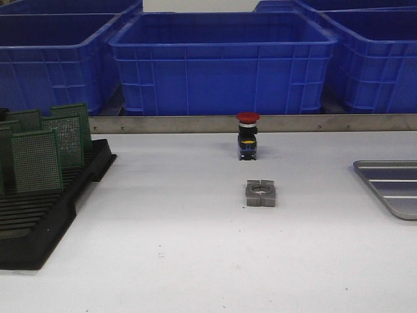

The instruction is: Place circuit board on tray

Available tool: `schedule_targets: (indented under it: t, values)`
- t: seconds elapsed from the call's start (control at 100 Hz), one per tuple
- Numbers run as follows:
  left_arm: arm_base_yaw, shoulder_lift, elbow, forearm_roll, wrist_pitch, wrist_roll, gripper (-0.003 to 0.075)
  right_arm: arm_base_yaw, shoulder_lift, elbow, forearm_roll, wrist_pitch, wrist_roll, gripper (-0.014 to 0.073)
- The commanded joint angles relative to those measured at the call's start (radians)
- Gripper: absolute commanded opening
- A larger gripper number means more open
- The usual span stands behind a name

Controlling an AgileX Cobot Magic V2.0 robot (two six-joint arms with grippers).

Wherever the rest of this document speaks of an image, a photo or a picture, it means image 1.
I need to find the green perforated board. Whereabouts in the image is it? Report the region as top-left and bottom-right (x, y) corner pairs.
(41, 114), (84, 168)
(11, 130), (63, 193)

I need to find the rear right green board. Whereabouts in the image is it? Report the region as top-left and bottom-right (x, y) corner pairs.
(50, 103), (93, 153)

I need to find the rear left green board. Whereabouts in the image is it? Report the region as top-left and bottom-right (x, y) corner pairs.
(5, 109), (42, 132)

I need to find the silver metal tray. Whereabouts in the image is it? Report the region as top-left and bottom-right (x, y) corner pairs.
(353, 160), (416, 220)

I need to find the black slotted board rack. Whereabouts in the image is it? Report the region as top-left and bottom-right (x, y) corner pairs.
(1, 139), (117, 270)

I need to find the middle left green board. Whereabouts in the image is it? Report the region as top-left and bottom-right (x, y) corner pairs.
(0, 120), (23, 133)

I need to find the left edge green board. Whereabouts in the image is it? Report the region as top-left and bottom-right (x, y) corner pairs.
(1, 127), (14, 189)

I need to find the red emergency stop button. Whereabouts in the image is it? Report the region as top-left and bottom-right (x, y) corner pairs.
(237, 112), (260, 160)

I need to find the grey square metal nut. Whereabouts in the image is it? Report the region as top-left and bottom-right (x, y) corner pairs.
(245, 179), (276, 207)

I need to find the centre blue plastic bin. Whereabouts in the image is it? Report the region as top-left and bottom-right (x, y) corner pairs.
(110, 12), (336, 116)

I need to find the blue plastic bin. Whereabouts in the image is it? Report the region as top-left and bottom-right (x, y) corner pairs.
(110, 12), (336, 116)
(317, 9), (417, 114)
(1, 14), (123, 115)

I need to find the far right blue bin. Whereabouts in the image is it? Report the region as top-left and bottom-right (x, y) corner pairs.
(254, 0), (416, 12)

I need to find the left blue plastic bin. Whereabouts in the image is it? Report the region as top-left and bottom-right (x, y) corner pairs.
(1, 14), (123, 115)

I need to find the right blue plastic bin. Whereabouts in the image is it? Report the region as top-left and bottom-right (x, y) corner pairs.
(317, 9), (417, 114)

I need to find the steel table edge rail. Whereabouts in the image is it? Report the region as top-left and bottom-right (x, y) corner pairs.
(89, 113), (416, 134)

